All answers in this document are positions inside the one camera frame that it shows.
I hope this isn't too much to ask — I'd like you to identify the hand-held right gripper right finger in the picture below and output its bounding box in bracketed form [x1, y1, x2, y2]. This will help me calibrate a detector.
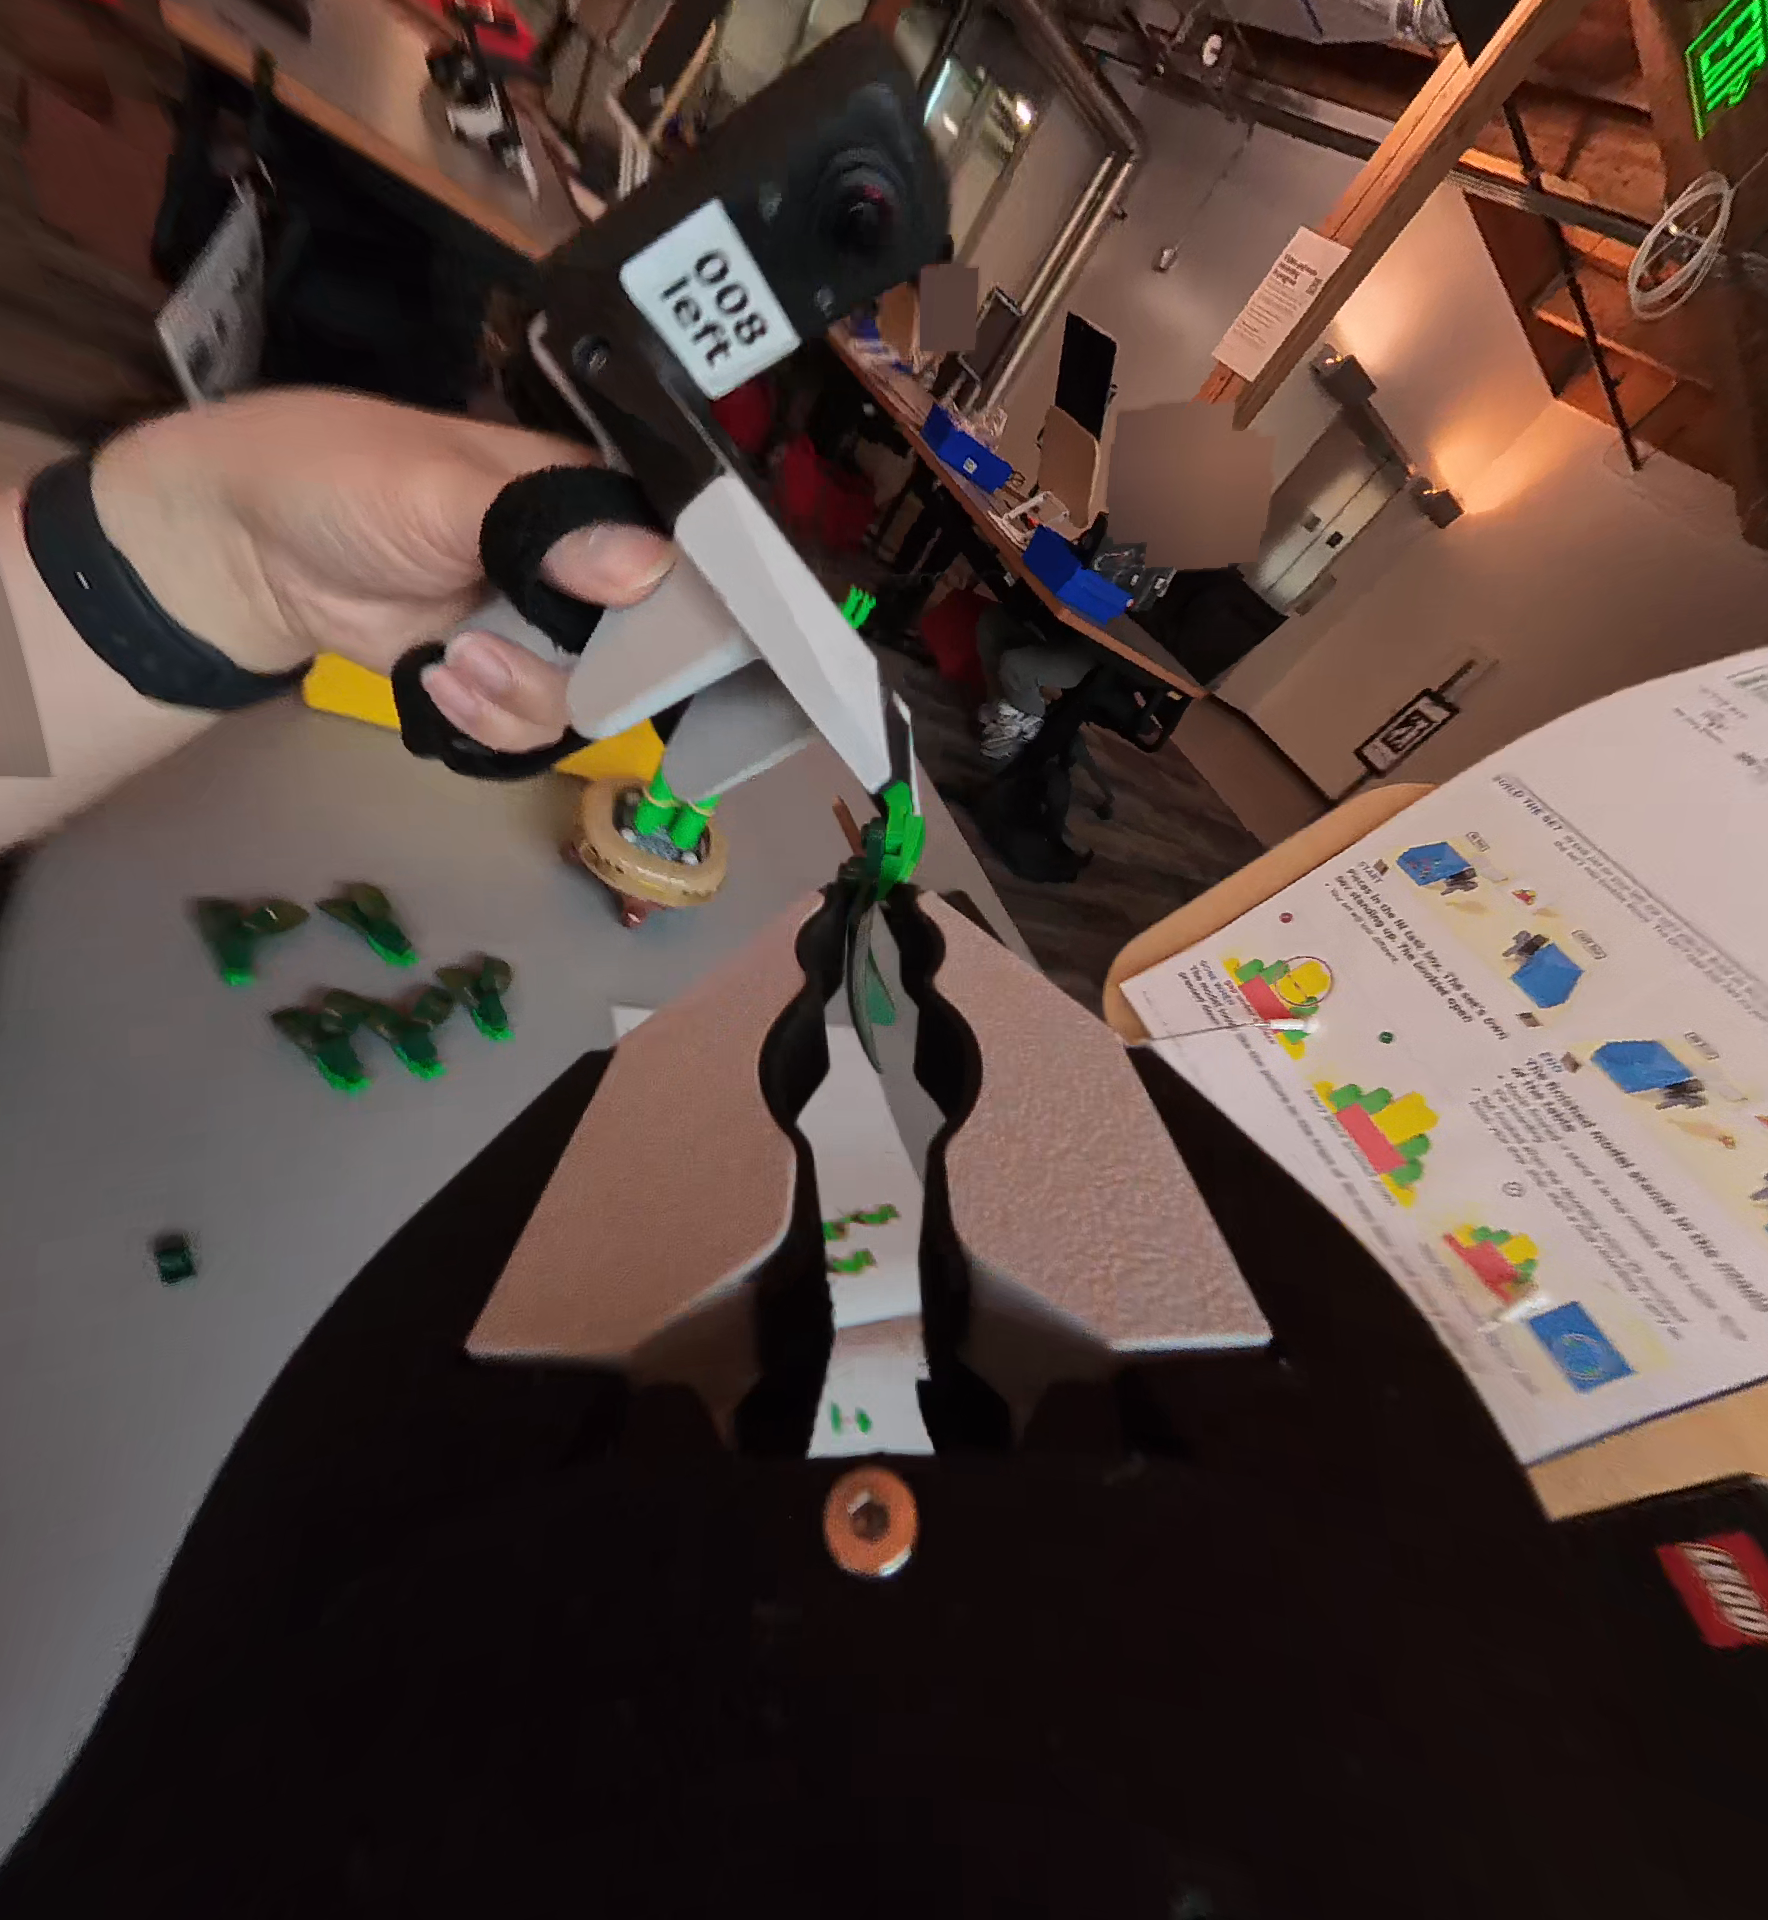
[891, 884, 1269, 1453]

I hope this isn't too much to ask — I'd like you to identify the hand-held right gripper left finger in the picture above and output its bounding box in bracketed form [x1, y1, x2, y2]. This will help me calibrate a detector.
[466, 884, 843, 1453]

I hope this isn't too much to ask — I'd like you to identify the green lego plant stem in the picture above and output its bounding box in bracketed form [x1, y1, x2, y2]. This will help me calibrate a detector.
[819, 776, 928, 1075]

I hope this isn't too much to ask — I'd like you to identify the person's left forearm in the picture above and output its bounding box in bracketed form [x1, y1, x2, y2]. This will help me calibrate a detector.
[0, 568, 224, 887]

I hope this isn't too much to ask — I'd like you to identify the lego instruction booklet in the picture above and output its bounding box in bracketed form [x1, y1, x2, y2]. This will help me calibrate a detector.
[610, 1003, 933, 1460]

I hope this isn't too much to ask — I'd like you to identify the tan round lego pot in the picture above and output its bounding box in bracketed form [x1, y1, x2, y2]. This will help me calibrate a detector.
[568, 768, 731, 933]

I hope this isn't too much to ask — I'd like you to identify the black lego box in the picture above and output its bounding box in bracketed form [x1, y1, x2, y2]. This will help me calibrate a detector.
[1550, 1476, 1768, 1662]

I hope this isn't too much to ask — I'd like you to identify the person's left hand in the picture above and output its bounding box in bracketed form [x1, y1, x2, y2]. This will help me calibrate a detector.
[90, 390, 679, 748]

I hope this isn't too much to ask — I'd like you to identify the blue storage bin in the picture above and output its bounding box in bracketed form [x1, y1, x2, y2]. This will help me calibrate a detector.
[1020, 525, 1135, 625]
[920, 402, 1017, 492]

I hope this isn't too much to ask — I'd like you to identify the long wooden workbench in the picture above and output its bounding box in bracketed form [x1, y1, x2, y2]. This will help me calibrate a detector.
[825, 321, 1211, 701]

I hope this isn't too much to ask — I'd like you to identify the black monitor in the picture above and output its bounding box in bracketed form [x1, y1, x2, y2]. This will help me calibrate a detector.
[1050, 310, 1121, 438]

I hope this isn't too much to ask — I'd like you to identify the yellow tape strip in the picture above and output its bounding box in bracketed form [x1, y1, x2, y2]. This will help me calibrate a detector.
[298, 651, 670, 782]

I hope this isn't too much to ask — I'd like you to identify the black and white marker sign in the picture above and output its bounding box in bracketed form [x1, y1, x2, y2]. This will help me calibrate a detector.
[1355, 686, 1460, 775]

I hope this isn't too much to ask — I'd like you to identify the printed instruction sheet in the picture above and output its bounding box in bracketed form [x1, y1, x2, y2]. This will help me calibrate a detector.
[1116, 635, 1768, 1466]

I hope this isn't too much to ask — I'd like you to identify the white printed sign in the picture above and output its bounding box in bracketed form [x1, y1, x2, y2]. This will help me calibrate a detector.
[153, 184, 269, 402]

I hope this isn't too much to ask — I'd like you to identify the black wristband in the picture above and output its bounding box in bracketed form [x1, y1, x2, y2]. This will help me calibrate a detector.
[21, 449, 313, 714]

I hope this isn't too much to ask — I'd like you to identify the green exit sign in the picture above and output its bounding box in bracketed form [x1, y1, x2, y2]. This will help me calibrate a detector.
[1680, 0, 1768, 139]

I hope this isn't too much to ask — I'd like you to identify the white wall notice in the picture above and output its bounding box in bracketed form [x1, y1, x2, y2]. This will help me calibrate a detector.
[1211, 224, 1350, 381]

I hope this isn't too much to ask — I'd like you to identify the white cable coil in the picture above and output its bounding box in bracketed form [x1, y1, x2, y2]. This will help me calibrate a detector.
[1628, 171, 1734, 319]

